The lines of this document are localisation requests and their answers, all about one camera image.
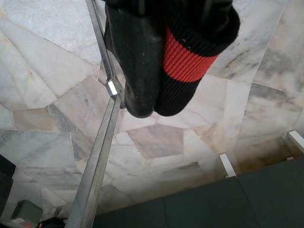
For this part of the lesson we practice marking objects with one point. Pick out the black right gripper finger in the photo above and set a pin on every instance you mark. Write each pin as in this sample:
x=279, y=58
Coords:
x=137, y=59

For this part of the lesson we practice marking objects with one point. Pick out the black garment with red stripes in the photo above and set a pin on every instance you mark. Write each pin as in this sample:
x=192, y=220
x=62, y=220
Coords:
x=187, y=59

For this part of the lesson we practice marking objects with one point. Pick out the silver metal clothes rack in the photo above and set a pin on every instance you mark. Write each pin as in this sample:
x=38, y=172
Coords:
x=95, y=178

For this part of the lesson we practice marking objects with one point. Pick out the black TV console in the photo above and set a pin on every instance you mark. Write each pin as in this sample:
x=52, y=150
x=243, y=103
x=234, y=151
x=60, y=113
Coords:
x=213, y=204

